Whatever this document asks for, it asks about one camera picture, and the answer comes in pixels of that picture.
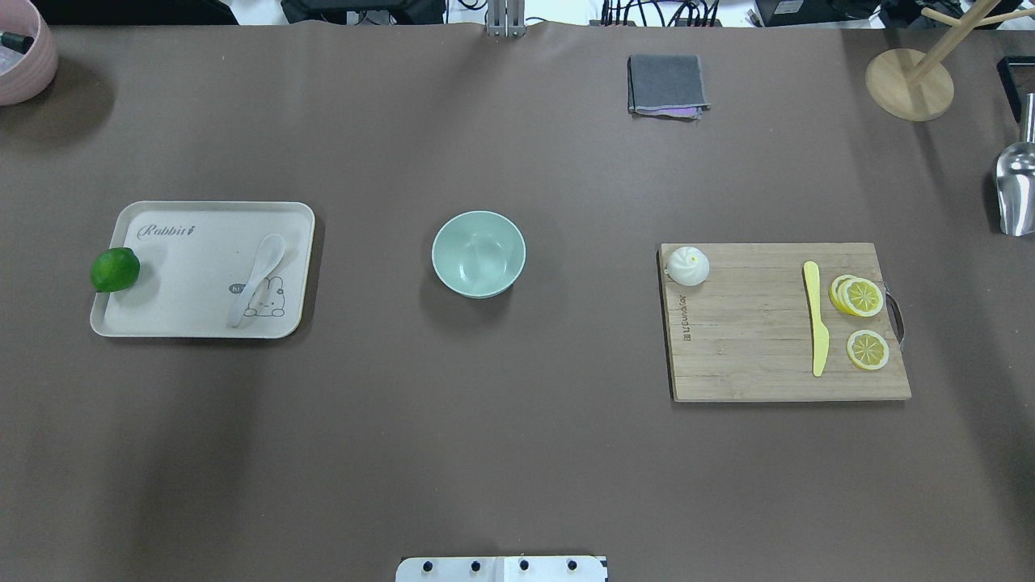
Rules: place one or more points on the yellow plastic knife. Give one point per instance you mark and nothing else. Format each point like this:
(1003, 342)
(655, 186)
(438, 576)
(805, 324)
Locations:
(820, 333)

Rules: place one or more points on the bamboo cutting board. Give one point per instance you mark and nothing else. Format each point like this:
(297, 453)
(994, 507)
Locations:
(743, 335)

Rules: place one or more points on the grey folded cloth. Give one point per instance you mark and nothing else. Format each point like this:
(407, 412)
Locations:
(668, 86)

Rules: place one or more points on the green lime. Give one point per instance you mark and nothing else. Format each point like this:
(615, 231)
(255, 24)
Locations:
(114, 270)

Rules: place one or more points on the white ceramic spoon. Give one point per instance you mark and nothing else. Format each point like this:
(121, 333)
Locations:
(268, 255)

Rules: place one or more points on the black tray on table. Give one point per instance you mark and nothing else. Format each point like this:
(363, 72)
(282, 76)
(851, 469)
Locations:
(1016, 73)

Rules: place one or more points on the wooden mug tree stand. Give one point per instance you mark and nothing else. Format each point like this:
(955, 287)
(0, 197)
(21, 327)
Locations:
(913, 85)

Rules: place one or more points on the metal scoop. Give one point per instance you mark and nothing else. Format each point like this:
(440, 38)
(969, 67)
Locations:
(1014, 178)

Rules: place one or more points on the aluminium frame post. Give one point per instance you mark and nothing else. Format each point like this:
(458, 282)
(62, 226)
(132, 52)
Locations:
(505, 18)

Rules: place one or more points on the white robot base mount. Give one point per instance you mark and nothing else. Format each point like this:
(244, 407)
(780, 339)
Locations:
(504, 568)

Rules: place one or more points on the single lemon slice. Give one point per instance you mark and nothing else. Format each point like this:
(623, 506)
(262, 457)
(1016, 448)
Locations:
(867, 350)

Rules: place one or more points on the pink bowl with ice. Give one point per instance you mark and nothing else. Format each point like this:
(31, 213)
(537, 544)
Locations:
(26, 75)

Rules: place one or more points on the mint green bowl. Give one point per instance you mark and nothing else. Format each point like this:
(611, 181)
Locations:
(479, 254)

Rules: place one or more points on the upper lemon slice stack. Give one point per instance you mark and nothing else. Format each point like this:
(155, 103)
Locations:
(856, 295)

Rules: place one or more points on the beige rabbit tray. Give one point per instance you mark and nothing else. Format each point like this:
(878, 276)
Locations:
(196, 259)

